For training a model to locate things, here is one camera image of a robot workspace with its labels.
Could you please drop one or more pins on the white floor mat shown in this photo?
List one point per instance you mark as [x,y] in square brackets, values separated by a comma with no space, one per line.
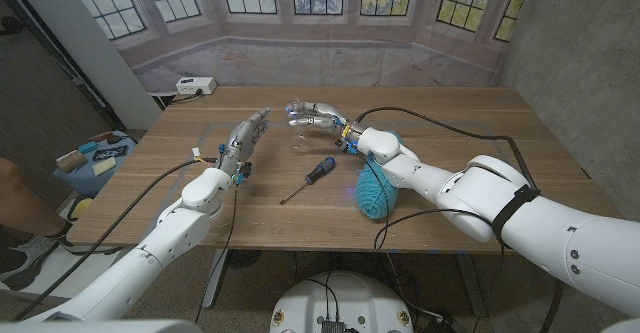
[65,273]

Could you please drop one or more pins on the white power strip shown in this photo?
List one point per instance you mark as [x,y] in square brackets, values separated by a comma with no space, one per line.
[196,85]

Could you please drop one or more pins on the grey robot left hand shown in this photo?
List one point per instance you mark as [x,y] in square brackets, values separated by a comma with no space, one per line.
[240,143]

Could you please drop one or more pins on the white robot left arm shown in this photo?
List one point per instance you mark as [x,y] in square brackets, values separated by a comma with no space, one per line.
[170,233]

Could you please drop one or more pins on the yellow black floor object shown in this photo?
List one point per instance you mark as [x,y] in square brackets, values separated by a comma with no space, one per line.
[81,207]

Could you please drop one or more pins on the person bare leg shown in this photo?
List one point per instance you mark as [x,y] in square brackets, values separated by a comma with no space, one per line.
[20,198]

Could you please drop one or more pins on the yellow sponge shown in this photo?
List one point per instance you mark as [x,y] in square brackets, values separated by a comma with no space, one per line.
[104,166]

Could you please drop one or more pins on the brown twine roll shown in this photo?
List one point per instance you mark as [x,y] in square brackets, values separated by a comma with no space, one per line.
[71,161]

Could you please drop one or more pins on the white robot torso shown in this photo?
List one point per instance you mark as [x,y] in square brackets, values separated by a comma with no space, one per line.
[350,298]

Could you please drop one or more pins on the blue stool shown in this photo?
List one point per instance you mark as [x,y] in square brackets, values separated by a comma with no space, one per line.
[85,182]

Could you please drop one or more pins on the teal yarn skein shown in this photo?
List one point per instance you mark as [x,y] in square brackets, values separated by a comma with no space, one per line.
[372,198]

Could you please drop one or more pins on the black power brick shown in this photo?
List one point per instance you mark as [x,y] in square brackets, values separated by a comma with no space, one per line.
[442,325]

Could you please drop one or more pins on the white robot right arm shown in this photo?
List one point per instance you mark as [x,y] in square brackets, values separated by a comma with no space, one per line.
[550,233]

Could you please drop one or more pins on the black floor fan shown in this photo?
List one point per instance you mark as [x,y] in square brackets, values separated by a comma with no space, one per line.
[244,258]

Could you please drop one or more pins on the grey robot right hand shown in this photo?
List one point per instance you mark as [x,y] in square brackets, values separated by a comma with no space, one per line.
[327,115]

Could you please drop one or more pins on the small teal block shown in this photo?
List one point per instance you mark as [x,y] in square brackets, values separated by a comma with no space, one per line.
[88,147]

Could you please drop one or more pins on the white slanted pillar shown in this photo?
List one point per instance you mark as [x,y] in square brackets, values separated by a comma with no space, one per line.
[95,48]

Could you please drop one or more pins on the printed window backdrop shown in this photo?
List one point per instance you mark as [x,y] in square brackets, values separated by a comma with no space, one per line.
[320,63]

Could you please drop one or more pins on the grey metal table leg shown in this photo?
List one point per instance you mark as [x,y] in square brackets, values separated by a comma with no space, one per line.
[471,283]
[215,278]

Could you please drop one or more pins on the small red block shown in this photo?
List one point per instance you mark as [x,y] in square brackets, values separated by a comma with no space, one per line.
[101,136]

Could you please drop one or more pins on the grey black sneaker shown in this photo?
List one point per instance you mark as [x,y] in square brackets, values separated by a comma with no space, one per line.
[30,250]

